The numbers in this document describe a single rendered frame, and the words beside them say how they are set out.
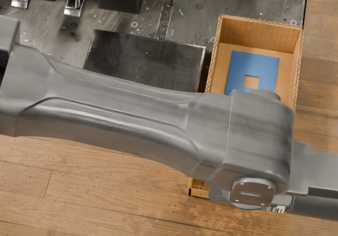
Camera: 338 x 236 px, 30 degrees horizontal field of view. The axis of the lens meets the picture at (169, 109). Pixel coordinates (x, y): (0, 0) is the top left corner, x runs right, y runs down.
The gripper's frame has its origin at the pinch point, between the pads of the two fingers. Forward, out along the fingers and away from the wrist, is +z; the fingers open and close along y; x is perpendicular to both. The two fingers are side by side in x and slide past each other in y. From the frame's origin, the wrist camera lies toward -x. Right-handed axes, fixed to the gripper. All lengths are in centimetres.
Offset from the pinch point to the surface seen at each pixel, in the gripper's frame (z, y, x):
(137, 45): 15.5, 9.6, 17.2
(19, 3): 10.5, 12.4, 33.9
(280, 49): 17.7, 12.9, -3.6
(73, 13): 10.2, 12.4, 26.0
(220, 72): 15.8, 7.9, 4.4
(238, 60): 16.6, 10.1, 2.1
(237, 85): 14.3, 6.6, 1.6
